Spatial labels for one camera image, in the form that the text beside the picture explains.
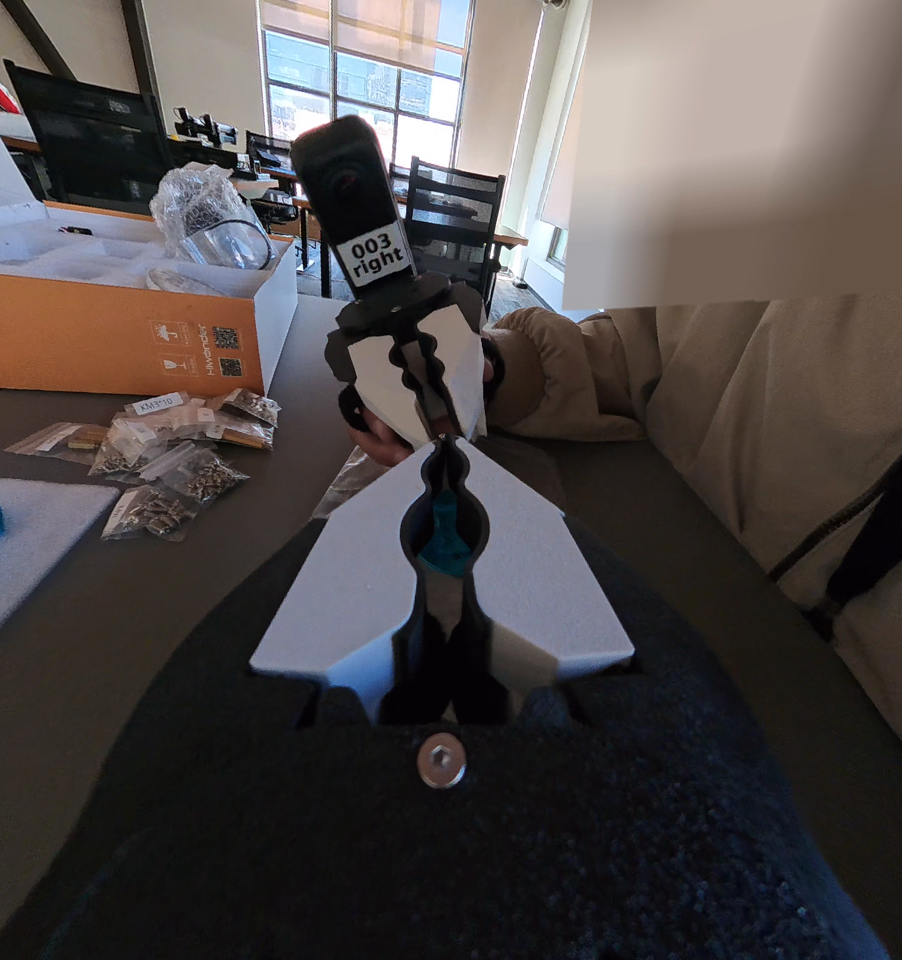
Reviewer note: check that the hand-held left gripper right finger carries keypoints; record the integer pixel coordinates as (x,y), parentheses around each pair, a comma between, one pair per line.
(548,592)

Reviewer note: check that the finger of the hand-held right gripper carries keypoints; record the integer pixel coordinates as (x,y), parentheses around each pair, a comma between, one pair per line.
(379,382)
(462,367)

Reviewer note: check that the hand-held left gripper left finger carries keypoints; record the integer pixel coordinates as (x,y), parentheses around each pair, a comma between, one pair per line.
(338,592)

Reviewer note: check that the person's right forearm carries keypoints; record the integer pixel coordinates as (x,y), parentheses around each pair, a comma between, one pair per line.
(556,367)

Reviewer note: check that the grey desk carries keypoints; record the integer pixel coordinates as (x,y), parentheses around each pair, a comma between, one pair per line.
(158,600)

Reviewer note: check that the person's right hand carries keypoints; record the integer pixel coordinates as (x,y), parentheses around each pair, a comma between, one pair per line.
(383,442)

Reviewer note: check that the clear plastic bag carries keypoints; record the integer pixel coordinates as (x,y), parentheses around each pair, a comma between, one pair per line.
(346,480)

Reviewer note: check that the large grid window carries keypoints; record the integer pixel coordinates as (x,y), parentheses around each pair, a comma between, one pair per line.
(361,75)

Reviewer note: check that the black office chair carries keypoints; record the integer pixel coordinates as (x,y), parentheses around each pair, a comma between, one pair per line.
(458,217)

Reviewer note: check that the bubble wrap bundle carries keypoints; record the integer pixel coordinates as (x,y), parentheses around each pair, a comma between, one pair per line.
(203,217)

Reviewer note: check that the workbench with dark equipment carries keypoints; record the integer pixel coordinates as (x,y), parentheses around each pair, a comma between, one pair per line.
(203,127)

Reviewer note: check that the pile of screw bags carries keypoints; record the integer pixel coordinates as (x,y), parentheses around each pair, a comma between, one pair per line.
(158,465)

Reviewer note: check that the orange and white cardboard box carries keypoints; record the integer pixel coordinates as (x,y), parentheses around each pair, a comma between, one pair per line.
(83,330)

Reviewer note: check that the white foam tray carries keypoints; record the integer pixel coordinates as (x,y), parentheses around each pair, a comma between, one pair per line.
(30,547)

